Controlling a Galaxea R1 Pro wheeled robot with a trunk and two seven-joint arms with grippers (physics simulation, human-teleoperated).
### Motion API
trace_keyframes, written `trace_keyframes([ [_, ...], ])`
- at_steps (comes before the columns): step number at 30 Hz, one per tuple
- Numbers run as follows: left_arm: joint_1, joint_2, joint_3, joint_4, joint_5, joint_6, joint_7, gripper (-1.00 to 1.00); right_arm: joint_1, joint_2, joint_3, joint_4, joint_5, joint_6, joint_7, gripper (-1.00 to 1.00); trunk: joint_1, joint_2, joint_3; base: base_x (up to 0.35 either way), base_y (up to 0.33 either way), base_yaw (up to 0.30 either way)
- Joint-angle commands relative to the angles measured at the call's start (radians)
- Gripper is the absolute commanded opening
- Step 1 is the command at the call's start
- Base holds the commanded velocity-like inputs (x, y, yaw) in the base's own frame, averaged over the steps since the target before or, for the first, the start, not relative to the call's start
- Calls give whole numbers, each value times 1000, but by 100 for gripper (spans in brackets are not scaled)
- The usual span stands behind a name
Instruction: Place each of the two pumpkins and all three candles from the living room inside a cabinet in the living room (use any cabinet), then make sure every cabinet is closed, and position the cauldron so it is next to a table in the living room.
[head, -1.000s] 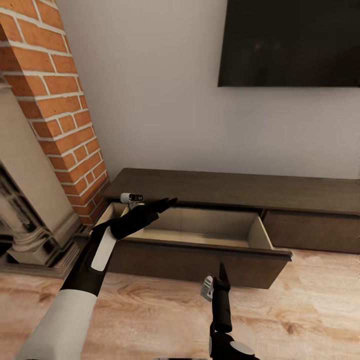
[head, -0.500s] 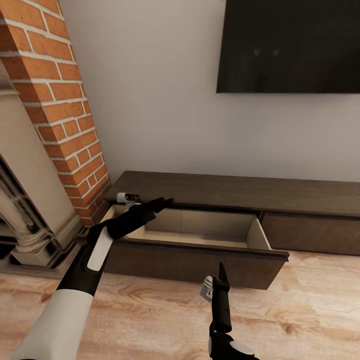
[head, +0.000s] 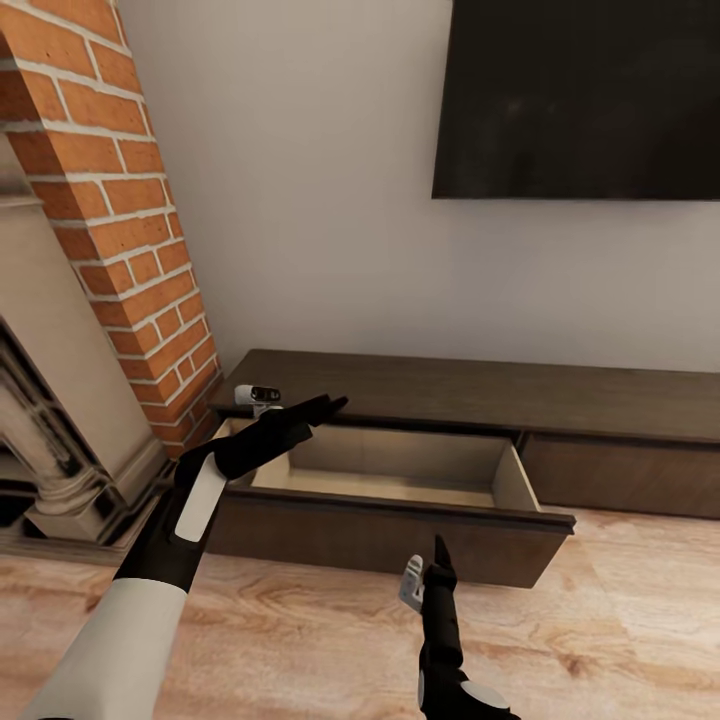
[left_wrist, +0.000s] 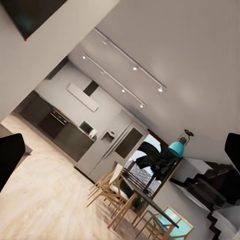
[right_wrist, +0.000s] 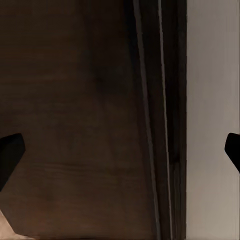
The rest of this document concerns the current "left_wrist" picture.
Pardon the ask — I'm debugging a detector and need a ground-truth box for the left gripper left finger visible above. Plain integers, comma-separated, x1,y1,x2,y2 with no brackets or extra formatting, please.
0,133,26,192

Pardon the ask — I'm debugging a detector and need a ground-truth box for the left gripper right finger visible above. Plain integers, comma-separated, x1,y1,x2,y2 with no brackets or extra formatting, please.
224,132,240,172

